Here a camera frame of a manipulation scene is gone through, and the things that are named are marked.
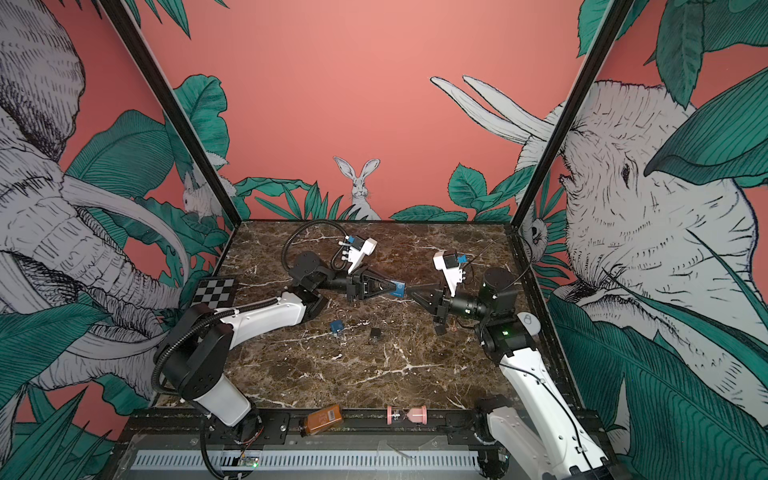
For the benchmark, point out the checkerboard calibration board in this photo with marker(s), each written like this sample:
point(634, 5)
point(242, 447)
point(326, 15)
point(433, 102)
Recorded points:
point(215, 292)

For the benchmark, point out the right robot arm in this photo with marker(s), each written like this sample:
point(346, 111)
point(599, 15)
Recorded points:
point(545, 437)

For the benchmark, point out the yellow white can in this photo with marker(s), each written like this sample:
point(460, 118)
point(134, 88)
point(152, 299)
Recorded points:
point(530, 322)

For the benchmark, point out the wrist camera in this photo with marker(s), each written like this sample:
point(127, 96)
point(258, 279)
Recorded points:
point(355, 249)
point(452, 267)

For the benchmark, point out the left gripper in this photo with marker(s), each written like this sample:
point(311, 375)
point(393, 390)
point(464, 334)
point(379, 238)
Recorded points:
point(356, 289)

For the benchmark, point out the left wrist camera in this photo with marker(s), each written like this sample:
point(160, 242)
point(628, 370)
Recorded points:
point(355, 249)

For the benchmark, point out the white perforated rail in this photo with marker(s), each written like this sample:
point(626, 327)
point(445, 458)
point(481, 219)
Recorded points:
point(305, 460)

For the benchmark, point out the orange box device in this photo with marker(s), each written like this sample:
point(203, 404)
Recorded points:
point(321, 420)

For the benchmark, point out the pink hourglass timer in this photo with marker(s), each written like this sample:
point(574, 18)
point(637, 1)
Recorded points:
point(415, 415)

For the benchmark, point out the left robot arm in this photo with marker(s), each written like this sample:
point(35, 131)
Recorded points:
point(190, 361)

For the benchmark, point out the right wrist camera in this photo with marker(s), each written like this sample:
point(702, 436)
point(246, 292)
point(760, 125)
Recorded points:
point(452, 267)

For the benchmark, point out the black base frame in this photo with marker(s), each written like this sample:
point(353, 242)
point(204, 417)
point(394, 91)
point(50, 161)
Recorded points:
point(460, 427)

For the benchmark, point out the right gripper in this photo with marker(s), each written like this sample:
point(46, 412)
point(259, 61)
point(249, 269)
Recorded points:
point(439, 310)

